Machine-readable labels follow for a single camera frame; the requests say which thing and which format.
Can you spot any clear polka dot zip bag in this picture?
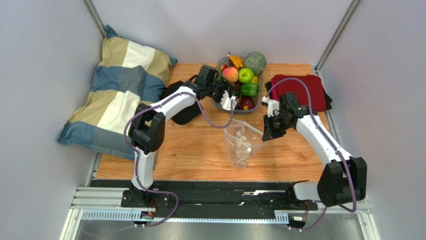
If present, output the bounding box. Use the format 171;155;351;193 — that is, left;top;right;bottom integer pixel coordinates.
223;119;267;170

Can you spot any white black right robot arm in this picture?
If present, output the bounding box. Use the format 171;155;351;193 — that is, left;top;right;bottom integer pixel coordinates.
262;92;367;207

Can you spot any peach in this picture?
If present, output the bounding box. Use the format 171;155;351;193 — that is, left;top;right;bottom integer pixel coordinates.
222;66;239;83

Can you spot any grey fruit basket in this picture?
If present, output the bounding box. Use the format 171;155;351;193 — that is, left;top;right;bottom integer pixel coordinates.
211;56;264;114

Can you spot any green apple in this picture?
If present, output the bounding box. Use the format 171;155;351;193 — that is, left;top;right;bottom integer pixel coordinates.
238;67;255;84

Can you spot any green bell pepper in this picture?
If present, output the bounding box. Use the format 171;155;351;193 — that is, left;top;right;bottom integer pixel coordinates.
239;83;260;98

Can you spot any red apple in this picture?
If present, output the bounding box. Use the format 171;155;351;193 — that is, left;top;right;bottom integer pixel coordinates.
240;97;256;111

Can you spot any black cap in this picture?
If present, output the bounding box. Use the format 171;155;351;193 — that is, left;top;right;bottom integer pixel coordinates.
160;80;201;125

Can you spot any green cantaloupe melon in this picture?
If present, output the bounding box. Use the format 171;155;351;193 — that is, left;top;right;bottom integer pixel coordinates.
243;51;267;75

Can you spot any red folded cloth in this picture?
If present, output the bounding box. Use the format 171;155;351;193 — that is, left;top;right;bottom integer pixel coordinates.
265;74;333;112

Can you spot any striped blue beige pillow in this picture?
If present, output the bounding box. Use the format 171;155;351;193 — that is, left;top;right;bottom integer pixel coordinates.
56;25;178;160

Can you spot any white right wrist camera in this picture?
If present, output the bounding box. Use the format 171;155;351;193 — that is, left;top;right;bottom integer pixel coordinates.
261;96;280;118

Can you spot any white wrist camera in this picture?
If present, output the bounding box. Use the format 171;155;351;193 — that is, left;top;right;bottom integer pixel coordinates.
261;96;280;118
220;91;237;111

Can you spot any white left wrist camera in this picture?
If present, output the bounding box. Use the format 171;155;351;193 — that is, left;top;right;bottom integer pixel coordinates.
220;91;237;111

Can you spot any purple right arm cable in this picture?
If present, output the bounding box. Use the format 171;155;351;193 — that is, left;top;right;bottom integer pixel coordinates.
264;77;358;233

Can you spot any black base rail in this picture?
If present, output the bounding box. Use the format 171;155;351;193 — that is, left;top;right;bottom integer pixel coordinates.
89;179;318;220

